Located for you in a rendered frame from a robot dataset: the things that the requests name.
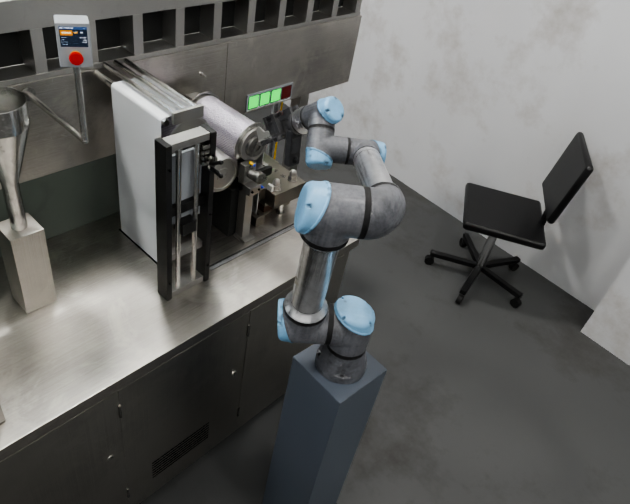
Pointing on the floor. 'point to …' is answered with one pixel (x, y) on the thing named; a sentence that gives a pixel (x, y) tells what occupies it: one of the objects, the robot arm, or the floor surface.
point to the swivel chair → (517, 216)
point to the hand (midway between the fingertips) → (262, 144)
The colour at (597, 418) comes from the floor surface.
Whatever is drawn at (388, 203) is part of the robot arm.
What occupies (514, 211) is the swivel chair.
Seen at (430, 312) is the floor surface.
